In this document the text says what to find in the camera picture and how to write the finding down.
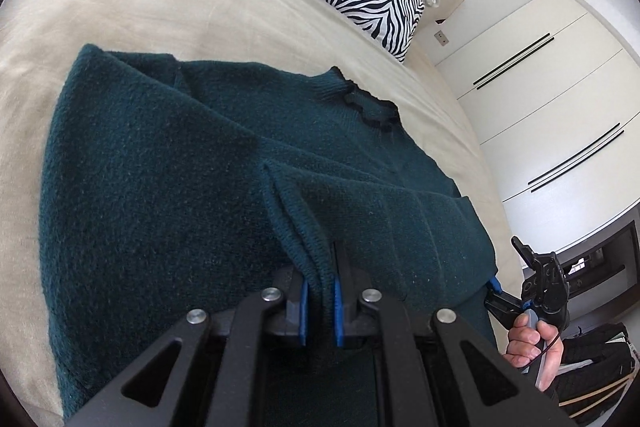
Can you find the wall socket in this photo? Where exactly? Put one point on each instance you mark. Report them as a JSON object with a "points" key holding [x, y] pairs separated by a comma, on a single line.
{"points": [[440, 38]]}

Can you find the dark teal knit sweater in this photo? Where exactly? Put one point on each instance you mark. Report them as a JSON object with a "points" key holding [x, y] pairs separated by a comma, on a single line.
{"points": [[175, 187]]}

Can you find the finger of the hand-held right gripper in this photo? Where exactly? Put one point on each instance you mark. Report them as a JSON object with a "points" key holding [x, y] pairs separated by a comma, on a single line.
{"points": [[502, 302], [522, 252]]}

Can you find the black bag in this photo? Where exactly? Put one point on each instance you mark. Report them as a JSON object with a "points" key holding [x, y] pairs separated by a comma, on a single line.
{"points": [[600, 367]]}

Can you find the person's right hand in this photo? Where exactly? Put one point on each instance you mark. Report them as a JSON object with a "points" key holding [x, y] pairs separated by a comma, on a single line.
{"points": [[520, 344]]}

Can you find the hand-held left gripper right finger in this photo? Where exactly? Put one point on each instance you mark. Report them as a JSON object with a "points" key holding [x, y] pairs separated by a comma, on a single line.
{"points": [[338, 313]]}

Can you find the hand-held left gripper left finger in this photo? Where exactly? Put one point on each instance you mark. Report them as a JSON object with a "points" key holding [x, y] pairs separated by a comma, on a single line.
{"points": [[303, 313]]}

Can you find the white wardrobe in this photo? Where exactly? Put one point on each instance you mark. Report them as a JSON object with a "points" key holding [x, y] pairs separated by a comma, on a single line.
{"points": [[560, 97]]}

